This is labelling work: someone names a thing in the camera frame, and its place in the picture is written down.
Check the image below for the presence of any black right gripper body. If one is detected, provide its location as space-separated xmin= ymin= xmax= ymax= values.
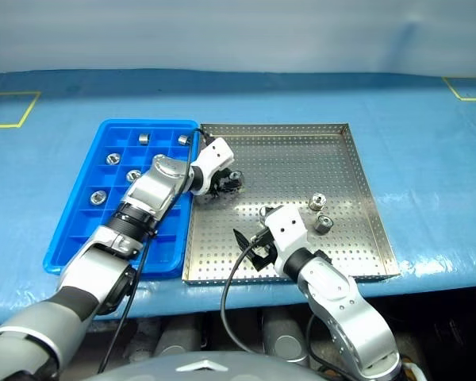
xmin=252 ymin=226 xmax=279 ymax=263

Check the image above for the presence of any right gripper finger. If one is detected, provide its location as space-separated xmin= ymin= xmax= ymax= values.
xmin=232 ymin=228 xmax=259 ymax=250
xmin=251 ymin=248 xmax=278 ymax=273

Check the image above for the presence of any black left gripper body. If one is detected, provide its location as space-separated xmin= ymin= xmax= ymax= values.
xmin=210 ymin=167 xmax=233 ymax=198

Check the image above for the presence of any perforated steel tray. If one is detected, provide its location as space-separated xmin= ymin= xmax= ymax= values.
xmin=181 ymin=122 xmax=401 ymax=287

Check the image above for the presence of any blue compartment tray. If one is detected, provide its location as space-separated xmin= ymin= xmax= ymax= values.
xmin=42 ymin=118 xmax=202 ymax=275

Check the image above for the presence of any grey cylinder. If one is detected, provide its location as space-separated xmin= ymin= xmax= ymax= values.
xmin=261 ymin=307 xmax=311 ymax=364
xmin=155 ymin=315 xmax=202 ymax=357

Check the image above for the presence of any grey robot torso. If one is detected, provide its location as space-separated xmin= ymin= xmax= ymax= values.
xmin=83 ymin=350 xmax=322 ymax=381

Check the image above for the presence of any blue table cover sheet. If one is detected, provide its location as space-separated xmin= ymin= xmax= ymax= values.
xmin=0 ymin=69 xmax=476 ymax=327

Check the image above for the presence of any yellow tape square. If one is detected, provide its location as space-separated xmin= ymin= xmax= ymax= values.
xmin=442 ymin=76 xmax=476 ymax=102
xmin=0 ymin=91 xmax=41 ymax=129

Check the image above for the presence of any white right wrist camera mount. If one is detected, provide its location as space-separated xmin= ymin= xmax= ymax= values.
xmin=264 ymin=204 xmax=309 ymax=275

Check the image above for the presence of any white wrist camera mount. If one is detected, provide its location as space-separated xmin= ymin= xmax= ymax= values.
xmin=264 ymin=204 xmax=309 ymax=275
xmin=193 ymin=137 xmax=236 ymax=188

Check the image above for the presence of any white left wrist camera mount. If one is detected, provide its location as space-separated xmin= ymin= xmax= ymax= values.
xmin=193 ymin=137 xmax=236 ymax=188

